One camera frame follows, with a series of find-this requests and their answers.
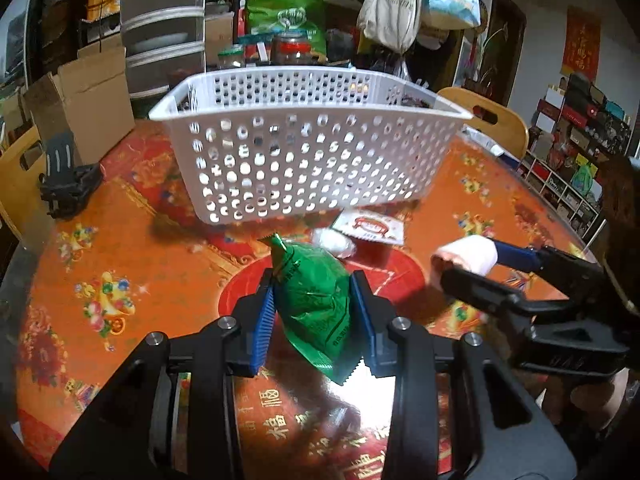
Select blue and white box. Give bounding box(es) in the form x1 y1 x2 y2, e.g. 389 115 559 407
462 127 519 162

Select green shopping bag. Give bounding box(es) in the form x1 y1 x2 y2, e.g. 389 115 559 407
244 0 329 61

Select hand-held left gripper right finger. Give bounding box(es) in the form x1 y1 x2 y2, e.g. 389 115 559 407
349 270 579 480

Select wooden chair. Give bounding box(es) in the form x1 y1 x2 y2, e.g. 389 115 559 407
0 125 52 233
437 86 530 159

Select brown cardboard box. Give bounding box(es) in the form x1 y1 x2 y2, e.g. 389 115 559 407
22 47 137 167

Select orange box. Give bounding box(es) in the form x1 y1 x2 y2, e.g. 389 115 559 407
86 0 124 22

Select grey stacked plastic drawers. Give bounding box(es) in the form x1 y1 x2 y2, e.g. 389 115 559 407
121 0 207 99

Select red and white packet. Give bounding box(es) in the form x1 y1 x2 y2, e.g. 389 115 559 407
332 210 407 247

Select white wrapped ball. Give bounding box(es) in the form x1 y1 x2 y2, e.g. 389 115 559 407
312 227 354 259

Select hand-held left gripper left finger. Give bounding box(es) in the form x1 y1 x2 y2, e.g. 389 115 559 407
48 269 278 480

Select white towel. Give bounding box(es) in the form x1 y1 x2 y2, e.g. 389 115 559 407
431 237 500 277

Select dark framed plant painting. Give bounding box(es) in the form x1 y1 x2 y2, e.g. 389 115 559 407
479 0 527 107

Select large glass jar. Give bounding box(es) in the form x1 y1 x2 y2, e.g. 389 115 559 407
271 31 314 67

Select framed landscape picture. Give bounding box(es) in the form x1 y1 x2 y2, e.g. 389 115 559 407
0 0 42 102

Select shelf of assorted boxes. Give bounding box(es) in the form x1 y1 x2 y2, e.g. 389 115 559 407
515 72 635 242

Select green plastic packet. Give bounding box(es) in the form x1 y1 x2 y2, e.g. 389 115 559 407
260 234 369 387

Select white perforated plastic basket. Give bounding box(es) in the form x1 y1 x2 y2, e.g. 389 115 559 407
148 67 474 226

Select green lid glass jar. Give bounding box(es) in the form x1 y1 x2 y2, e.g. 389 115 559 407
217 45 246 72

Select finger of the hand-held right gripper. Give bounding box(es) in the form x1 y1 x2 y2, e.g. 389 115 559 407
494 241 610 307
440 267 632 377

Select black folding phone stand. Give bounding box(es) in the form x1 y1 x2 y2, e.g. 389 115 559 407
39 131 102 219

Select red wall poster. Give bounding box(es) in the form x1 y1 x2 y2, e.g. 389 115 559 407
562 6 602 81

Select beige canvas tote bag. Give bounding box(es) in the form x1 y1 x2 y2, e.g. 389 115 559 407
356 0 424 54

